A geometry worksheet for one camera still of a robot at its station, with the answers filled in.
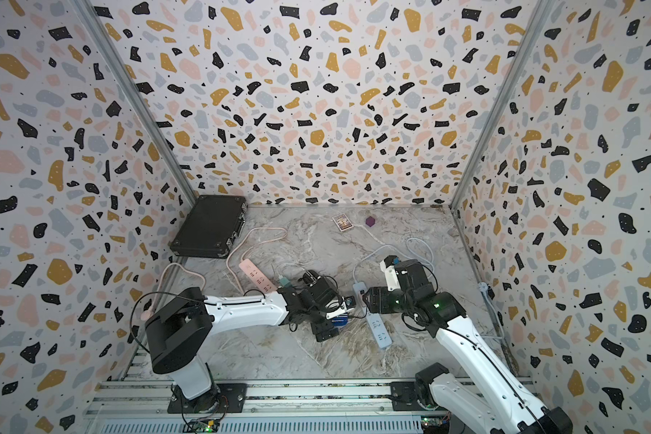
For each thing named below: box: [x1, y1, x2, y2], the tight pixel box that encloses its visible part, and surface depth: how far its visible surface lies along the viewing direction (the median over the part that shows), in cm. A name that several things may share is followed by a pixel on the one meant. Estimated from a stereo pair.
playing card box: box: [331, 212, 355, 233], surface depth 116 cm
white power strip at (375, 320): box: [352, 281, 393, 350], surface depth 87 cm
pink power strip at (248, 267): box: [238, 258, 278, 294], surface depth 99 cm
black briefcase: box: [169, 195, 248, 259], surface depth 112 cm
